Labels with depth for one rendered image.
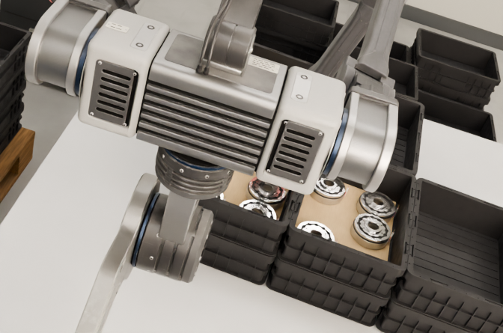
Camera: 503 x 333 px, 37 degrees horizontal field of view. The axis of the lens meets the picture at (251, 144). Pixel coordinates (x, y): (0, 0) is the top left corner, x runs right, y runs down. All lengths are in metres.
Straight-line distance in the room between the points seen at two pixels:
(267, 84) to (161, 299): 0.87
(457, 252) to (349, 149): 1.03
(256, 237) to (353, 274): 0.25
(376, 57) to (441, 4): 3.88
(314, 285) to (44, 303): 0.66
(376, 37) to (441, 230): 0.86
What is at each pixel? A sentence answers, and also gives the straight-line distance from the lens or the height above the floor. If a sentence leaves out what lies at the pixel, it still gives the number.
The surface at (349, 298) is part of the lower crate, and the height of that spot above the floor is 0.77.
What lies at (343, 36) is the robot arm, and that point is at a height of 1.34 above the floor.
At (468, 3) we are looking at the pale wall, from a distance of 5.31.
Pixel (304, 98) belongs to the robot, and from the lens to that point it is 1.14.
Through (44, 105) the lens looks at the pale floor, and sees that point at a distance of 3.56.
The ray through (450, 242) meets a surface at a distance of 2.17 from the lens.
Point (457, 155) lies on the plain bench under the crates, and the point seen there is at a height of 0.70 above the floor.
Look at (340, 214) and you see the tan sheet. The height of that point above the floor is 0.83.
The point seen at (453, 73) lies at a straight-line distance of 3.61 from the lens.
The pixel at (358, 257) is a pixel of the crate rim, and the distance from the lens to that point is 1.84.
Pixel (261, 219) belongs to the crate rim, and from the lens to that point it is 1.82.
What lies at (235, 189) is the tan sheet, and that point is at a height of 0.83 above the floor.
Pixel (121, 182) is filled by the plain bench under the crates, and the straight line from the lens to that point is 2.15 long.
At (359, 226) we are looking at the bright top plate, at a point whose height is 0.86.
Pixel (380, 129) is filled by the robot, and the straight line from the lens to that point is 1.19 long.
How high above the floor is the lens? 2.13
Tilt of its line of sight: 36 degrees down
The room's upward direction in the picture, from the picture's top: 18 degrees clockwise
